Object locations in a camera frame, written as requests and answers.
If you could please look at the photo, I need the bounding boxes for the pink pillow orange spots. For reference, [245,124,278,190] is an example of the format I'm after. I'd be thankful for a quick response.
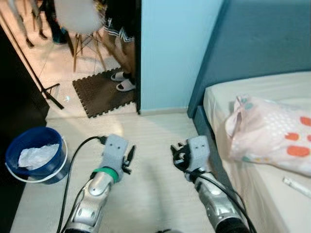
[225,95,311,176]

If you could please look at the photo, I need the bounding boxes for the white tube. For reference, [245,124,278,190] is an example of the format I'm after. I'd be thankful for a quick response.
[283,177,311,197]

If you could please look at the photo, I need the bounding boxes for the black foam mat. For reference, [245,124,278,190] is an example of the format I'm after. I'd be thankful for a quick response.
[72,68,138,118]

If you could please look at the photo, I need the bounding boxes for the white slipper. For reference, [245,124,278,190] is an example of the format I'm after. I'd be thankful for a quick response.
[116,79,137,93]
[111,71,131,82]

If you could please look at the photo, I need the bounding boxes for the blue bucket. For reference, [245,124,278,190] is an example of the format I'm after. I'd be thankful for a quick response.
[5,127,69,185]

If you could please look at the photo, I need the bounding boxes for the crumpled white rubbish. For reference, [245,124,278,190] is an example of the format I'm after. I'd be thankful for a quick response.
[18,144,60,170]

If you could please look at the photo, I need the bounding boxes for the black metal stand foot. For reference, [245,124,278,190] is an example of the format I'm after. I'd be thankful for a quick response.
[41,83,65,110]

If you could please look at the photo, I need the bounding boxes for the person in black shorts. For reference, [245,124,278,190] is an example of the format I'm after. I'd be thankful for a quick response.
[100,0,139,83]

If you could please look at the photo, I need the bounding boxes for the white chair wooden legs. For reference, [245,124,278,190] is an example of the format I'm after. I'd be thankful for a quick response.
[53,0,107,73]

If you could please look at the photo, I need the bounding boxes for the person in dark trousers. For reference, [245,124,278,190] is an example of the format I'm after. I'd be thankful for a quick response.
[36,0,71,45]

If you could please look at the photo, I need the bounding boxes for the person in light trousers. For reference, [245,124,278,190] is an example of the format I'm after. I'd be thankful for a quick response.
[7,0,37,49]

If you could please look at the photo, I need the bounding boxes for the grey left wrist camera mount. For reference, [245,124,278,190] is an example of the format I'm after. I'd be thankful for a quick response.
[101,134,129,170]

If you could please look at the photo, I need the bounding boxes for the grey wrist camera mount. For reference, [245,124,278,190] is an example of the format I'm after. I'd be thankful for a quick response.
[187,136,210,171]
[101,134,129,170]

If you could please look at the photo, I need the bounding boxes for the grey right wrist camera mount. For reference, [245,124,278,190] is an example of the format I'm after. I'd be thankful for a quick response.
[187,136,210,171]

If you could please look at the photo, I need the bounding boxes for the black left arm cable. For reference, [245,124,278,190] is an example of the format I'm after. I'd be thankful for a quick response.
[56,136,107,233]

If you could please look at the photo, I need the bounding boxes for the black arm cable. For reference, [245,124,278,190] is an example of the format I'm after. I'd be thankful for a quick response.
[56,136,107,233]
[170,143,258,233]

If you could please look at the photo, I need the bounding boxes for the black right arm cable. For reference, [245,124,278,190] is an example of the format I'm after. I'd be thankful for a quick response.
[170,143,258,233]

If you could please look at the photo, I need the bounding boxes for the black door frame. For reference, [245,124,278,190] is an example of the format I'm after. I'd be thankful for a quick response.
[135,0,142,115]

